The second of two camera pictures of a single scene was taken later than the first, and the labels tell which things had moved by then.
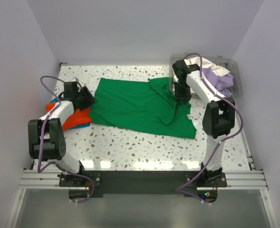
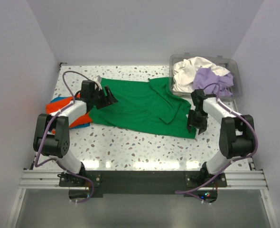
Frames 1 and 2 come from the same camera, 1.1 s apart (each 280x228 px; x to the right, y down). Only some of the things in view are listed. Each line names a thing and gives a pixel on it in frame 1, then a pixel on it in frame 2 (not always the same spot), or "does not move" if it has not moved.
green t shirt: (148, 105) does not move
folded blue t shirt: (56, 99) does not move
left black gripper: (87, 99) -> (102, 98)
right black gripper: (182, 96) -> (197, 120)
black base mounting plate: (202, 186) does not move
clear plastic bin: (231, 63) does not move
